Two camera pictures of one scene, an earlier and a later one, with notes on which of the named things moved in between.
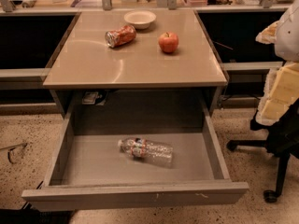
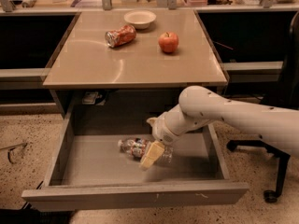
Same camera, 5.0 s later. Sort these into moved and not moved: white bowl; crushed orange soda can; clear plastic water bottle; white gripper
Moved: white gripper
Not moved: clear plastic water bottle; crushed orange soda can; white bowl
